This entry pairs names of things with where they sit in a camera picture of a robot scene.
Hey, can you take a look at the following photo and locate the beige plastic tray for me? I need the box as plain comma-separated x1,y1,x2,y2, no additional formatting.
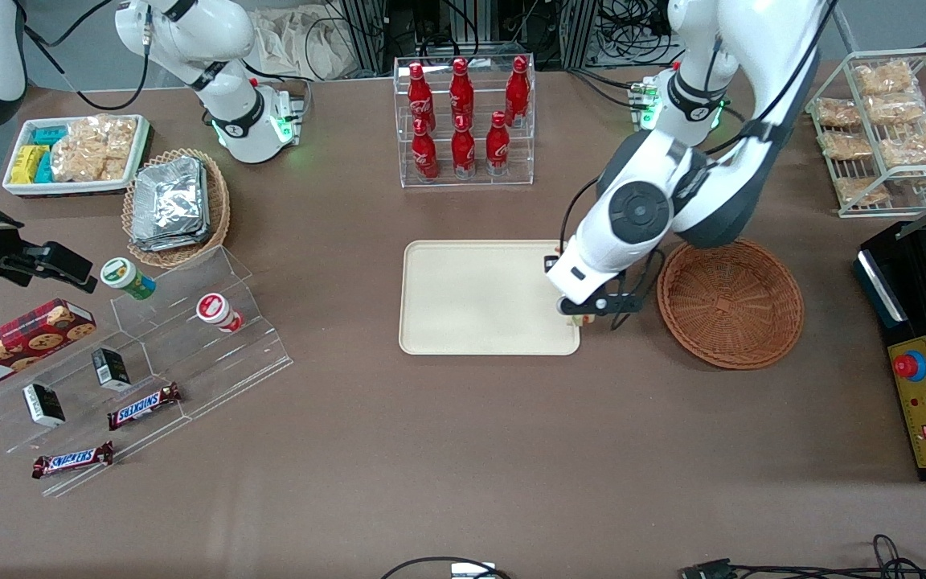
399,240,581,356

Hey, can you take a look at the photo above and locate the round brown wicker basket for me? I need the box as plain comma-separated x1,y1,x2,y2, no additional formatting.
657,237,805,371

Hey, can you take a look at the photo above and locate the oval light wicker basket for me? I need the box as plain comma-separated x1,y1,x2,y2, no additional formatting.
121,148,232,269

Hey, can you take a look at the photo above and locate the yellow snack packet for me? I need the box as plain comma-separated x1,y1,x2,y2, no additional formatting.
10,145,47,184

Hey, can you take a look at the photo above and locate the white rectangular dish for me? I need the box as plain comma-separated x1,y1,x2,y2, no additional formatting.
2,114,152,198

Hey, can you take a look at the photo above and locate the red tartan cookie box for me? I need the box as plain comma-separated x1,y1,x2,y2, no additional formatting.
0,298,98,397

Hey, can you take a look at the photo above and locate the clear bag of crackers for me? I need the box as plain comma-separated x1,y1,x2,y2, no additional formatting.
51,115,138,183

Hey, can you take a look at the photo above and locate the green lid cup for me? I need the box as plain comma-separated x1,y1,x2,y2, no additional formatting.
100,257,157,301

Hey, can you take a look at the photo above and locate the clear acrylic bottle rack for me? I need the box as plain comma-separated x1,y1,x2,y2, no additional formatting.
393,55,536,190

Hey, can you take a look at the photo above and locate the small black box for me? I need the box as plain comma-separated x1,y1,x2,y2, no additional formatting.
23,383,66,428
92,347,132,392

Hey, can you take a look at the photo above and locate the red cola bottle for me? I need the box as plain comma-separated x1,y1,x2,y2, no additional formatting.
505,56,531,128
449,58,476,129
486,111,511,176
451,115,477,179
411,118,440,182
407,62,436,133

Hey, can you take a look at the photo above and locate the stack of foil packets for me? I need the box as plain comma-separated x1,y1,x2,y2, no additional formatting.
130,156,212,253

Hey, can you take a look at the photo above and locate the brown snickers bar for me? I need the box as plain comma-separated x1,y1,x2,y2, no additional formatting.
32,441,115,480
107,382,183,431

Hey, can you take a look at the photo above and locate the red lid cup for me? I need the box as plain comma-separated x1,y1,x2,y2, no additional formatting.
195,293,244,334

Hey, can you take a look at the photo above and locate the clear acrylic stepped stand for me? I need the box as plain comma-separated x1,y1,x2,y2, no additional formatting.
0,245,295,498

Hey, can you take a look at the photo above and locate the black machine with yellow panel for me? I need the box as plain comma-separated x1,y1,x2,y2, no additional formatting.
854,221,926,483

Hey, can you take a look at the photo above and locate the beige crumpled cloth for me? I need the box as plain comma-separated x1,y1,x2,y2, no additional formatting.
250,6,355,81

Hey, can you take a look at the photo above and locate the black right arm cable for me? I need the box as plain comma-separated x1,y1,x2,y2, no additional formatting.
23,0,152,112

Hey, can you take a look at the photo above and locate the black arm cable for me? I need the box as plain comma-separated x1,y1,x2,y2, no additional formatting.
23,0,152,112
559,0,838,331

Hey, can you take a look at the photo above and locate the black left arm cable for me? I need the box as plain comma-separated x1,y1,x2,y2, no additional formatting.
559,0,838,331

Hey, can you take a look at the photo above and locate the black cable bundle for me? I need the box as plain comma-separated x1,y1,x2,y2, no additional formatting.
596,0,685,67

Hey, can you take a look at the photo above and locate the aluminium frame post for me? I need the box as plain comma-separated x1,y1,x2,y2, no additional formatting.
342,0,387,77
559,0,597,70

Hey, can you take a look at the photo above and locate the black cable connector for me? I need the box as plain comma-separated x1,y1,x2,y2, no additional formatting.
678,558,739,579

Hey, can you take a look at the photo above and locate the black looped cable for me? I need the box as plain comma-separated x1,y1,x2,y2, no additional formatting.
381,556,512,579

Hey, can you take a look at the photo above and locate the black tangled cable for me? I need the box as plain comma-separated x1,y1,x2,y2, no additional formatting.
732,535,926,579

